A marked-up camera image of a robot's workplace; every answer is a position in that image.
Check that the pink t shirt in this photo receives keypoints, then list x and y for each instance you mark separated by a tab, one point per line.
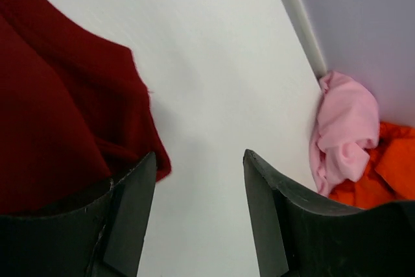
347	125

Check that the dark red t shirt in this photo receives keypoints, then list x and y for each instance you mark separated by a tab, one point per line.
74	110

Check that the orange t shirt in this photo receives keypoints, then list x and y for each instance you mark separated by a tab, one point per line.
389	174

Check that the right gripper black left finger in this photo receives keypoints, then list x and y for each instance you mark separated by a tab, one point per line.
98	231

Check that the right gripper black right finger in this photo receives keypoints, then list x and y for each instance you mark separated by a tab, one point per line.
298	232

